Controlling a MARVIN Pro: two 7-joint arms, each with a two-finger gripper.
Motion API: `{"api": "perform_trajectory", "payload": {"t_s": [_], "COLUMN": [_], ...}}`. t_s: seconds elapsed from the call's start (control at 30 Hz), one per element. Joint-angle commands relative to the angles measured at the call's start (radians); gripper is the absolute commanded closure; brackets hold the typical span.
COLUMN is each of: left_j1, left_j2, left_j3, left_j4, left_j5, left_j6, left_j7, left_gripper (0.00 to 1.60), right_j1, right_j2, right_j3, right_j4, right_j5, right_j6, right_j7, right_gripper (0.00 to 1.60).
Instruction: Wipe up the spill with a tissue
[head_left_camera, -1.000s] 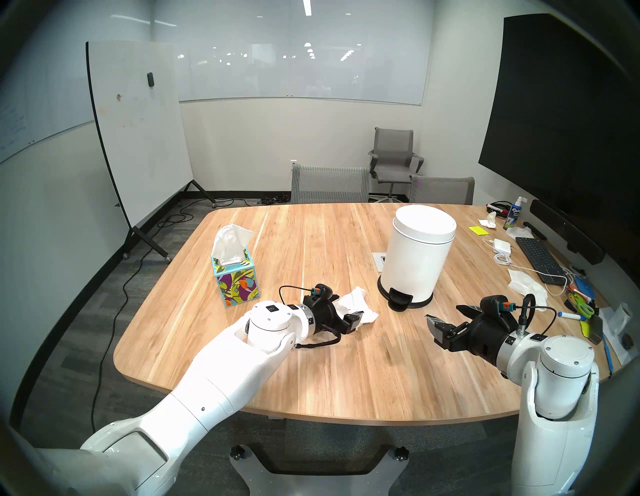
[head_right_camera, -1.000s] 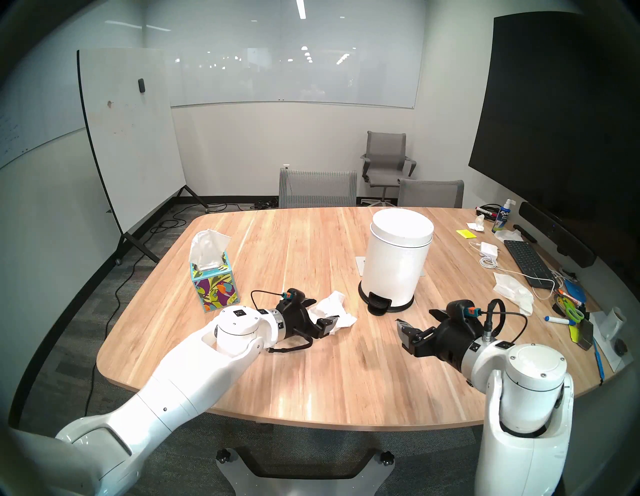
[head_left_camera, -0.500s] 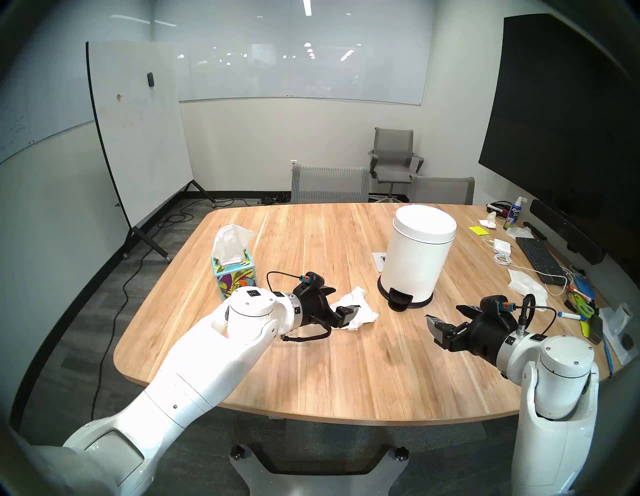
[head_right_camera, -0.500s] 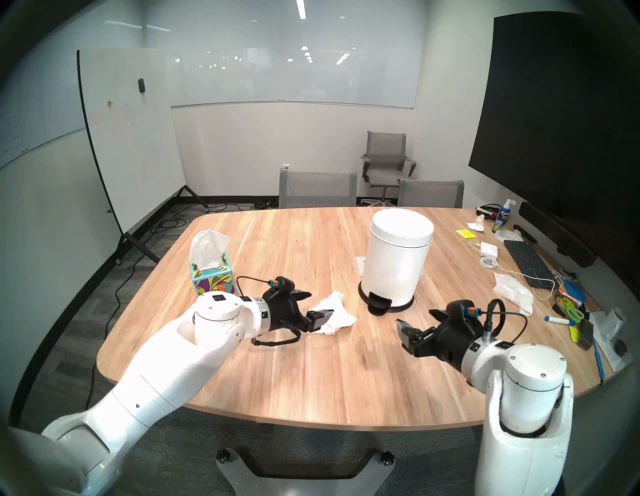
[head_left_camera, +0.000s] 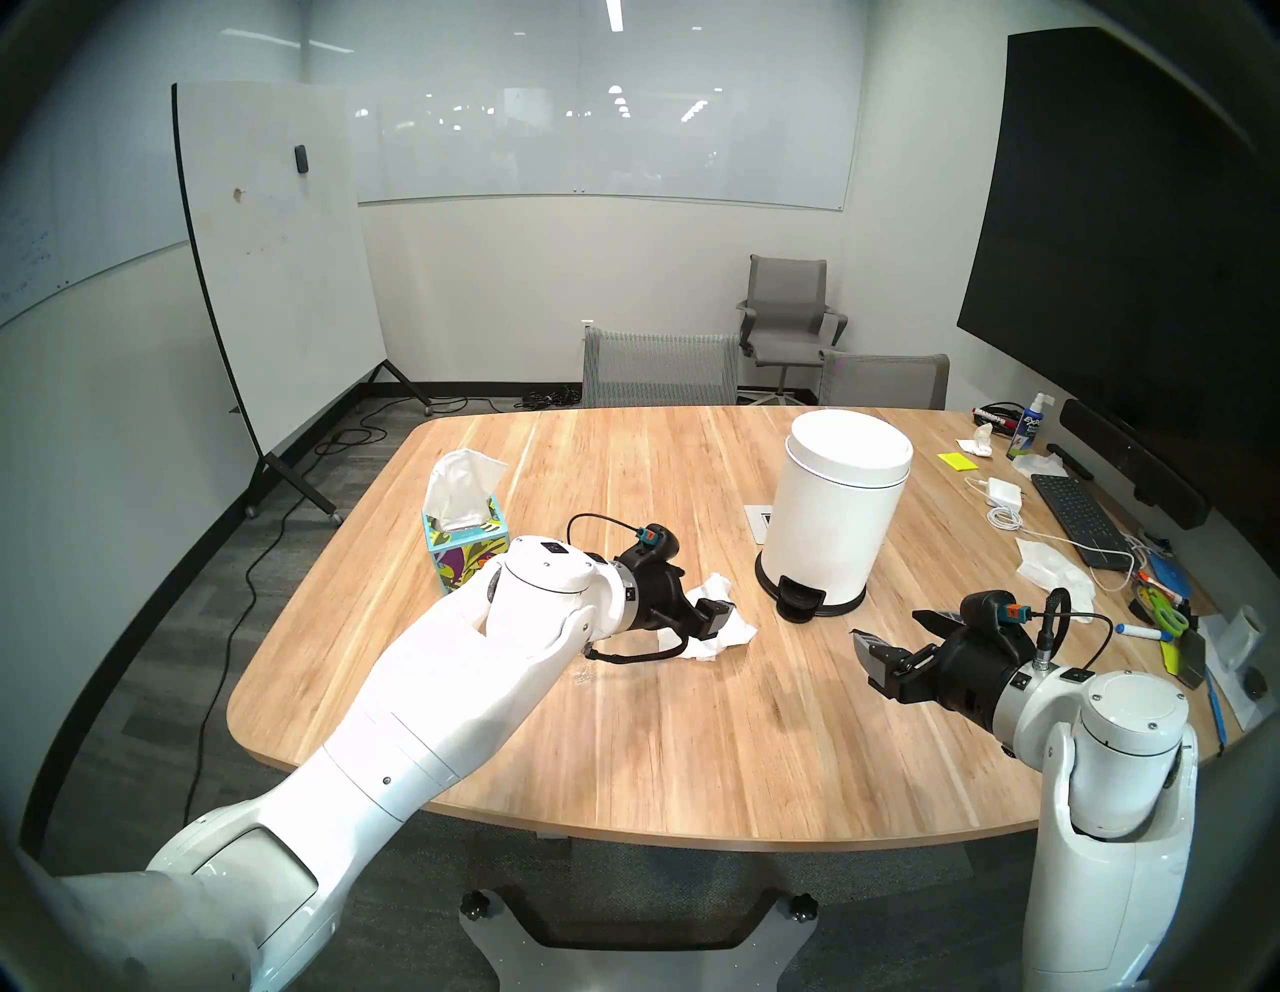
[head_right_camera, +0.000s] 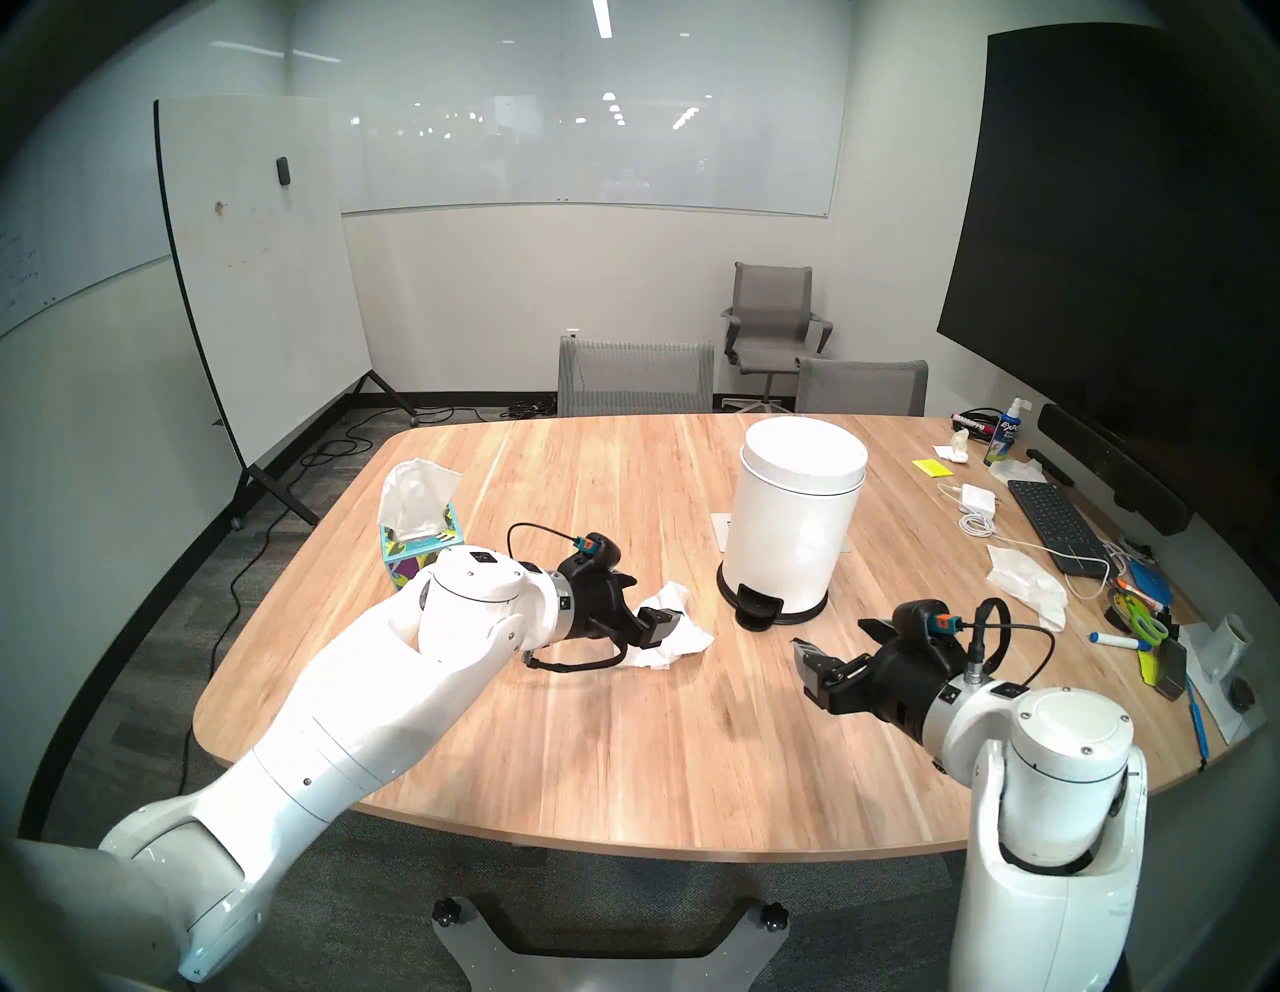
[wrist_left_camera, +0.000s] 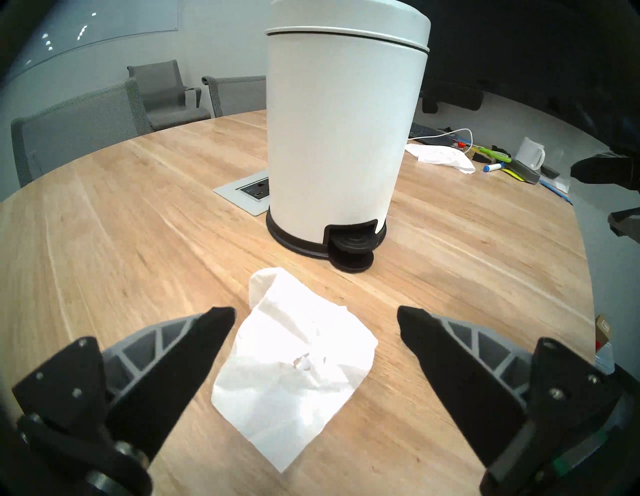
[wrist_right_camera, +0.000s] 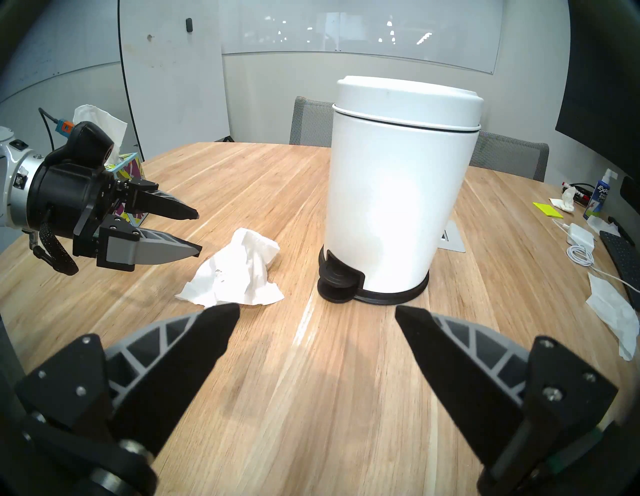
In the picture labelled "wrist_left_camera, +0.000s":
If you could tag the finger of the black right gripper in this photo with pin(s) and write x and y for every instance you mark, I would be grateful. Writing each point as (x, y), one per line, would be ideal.
(627, 222)
(607, 170)

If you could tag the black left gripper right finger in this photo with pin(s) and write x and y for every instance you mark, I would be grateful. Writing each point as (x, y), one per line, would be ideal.
(460, 375)

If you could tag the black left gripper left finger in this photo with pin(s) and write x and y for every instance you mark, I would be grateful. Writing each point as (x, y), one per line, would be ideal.
(175, 380)

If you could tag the white pedal trash bin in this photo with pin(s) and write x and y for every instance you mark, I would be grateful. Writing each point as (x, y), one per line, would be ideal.
(345, 125)

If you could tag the large crumpled white tissue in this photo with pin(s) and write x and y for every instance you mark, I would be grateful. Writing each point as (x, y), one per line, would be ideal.
(442, 156)

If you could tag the white paper sheet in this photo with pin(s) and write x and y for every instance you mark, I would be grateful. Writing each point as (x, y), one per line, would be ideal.
(560, 184)

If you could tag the blue pen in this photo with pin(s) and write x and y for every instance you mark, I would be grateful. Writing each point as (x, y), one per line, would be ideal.
(555, 191)

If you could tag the white cup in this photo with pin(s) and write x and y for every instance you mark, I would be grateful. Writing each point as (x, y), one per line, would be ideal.
(529, 152)

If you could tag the dark grey block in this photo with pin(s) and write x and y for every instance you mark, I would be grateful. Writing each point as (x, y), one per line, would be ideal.
(525, 172)

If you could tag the blue whiteboard marker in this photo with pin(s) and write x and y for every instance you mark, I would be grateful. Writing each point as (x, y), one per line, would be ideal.
(492, 167)

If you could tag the black video bar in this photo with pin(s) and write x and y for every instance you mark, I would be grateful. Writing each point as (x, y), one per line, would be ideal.
(450, 97)

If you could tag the black keyboard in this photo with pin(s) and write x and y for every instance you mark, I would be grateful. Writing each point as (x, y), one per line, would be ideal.
(425, 134)

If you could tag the grey table power outlet plate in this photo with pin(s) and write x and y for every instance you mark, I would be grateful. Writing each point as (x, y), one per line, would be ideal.
(245, 192)

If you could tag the grey mesh back chair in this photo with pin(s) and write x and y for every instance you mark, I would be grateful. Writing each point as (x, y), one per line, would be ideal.
(80, 130)

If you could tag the grey office chair with armrests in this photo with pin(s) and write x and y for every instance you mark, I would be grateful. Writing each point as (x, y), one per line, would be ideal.
(165, 95)

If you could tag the grey fabric back chair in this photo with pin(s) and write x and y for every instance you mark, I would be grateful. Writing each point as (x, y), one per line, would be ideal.
(240, 95)

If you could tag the large black wall screen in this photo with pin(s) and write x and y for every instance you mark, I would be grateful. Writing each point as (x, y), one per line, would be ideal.
(540, 50)

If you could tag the wide glass wall whiteboard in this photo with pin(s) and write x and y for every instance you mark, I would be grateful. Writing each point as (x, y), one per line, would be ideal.
(75, 25)

